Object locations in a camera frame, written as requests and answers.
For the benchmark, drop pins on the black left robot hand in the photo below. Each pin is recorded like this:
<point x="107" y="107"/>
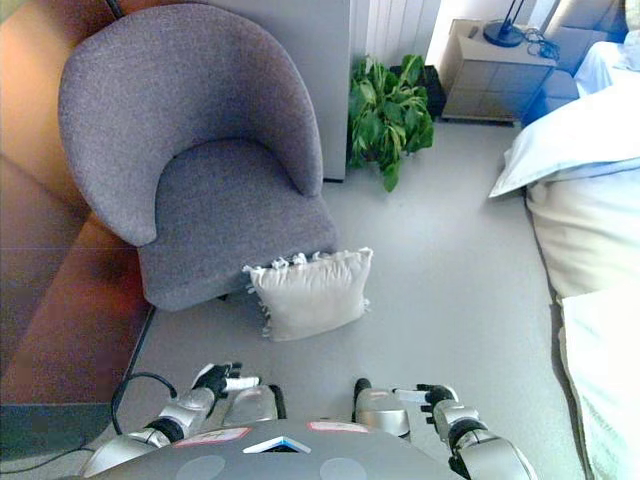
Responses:
<point x="216" y="378"/>

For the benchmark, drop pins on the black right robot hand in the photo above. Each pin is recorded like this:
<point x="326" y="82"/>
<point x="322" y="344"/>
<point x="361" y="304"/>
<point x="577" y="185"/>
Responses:
<point x="434" y="395"/>

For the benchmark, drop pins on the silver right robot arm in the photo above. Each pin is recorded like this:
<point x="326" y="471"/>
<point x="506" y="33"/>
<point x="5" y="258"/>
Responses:
<point x="480" y="440"/>

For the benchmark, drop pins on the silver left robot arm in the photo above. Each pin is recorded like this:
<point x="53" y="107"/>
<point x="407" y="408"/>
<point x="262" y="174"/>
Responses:
<point x="150" y="430"/>

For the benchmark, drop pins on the white fringed pillow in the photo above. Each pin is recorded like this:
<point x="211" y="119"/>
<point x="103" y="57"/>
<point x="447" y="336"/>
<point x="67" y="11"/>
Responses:
<point x="315" y="296"/>

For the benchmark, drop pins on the light blue bed pillow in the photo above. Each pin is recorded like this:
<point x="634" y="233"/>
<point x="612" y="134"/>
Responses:
<point x="565" y="145"/>

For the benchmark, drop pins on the silver left robot leg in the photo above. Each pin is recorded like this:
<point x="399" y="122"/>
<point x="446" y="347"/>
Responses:
<point x="256" y="404"/>

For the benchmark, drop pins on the silver robot leg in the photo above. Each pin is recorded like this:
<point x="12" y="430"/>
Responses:
<point x="380" y="410"/>
<point x="256" y="404"/>

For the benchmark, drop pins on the silver right robot leg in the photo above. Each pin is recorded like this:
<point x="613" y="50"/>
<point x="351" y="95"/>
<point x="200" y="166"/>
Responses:
<point x="380" y="410"/>

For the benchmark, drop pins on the grey robot torso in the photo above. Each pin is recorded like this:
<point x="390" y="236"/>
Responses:
<point x="270" y="452"/>

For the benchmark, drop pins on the white bed with duvet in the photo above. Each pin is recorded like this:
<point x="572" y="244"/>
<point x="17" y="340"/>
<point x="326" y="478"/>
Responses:
<point x="595" y="280"/>

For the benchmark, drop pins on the brown wooden cabinet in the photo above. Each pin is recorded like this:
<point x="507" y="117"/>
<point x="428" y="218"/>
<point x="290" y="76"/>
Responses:
<point x="55" y="250"/>

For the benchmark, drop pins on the grey fabric armchair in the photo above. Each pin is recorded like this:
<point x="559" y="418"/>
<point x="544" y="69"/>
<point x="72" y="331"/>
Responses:
<point x="200" y="150"/>

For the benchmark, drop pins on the green potted plant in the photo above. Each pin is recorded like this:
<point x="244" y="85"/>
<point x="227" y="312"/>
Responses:
<point x="387" y="115"/>

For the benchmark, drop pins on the beige bedside cabinet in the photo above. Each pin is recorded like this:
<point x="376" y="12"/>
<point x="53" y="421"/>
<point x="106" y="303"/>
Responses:
<point x="495" y="80"/>

